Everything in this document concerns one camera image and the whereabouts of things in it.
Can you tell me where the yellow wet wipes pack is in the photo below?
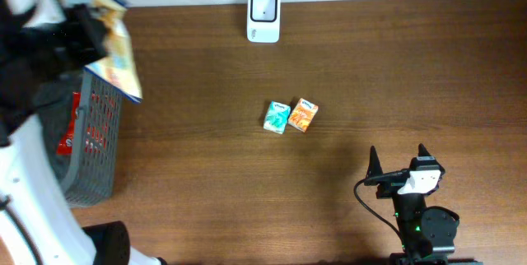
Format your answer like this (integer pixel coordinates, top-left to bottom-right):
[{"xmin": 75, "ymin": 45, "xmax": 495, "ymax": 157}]
[{"xmin": 61, "ymin": 0, "xmax": 142, "ymax": 103}]

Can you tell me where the orange tissue pack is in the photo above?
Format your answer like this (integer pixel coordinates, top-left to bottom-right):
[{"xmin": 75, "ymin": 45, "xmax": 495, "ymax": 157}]
[{"xmin": 288, "ymin": 98, "xmax": 319, "ymax": 133}]

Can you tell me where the red snack packet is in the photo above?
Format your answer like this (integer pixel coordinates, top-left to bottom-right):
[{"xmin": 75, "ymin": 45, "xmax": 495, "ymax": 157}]
[{"xmin": 56, "ymin": 92, "xmax": 81, "ymax": 156}]

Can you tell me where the teal tissue pack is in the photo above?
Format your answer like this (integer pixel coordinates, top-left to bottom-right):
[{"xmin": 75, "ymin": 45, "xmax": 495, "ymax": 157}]
[{"xmin": 263, "ymin": 101, "xmax": 291, "ymax": 134}]

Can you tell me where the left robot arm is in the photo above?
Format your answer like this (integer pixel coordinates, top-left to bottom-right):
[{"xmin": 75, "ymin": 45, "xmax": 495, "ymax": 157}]
[{"xmin": 1, "ymin": 0, "xmax": 161, "ymax": 264}]

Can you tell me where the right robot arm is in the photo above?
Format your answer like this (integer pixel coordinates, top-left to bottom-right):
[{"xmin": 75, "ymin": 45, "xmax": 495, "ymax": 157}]
[{"xmin": 353, "ymin": 144, "xmax": 478, "ymax": 265}]

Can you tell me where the grey plastic basket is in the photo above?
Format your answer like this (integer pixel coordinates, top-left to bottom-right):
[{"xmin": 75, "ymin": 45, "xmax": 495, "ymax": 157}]
[{"xmin": 34, "ymin": 72, "xmax": 122, "ymax": 207}]

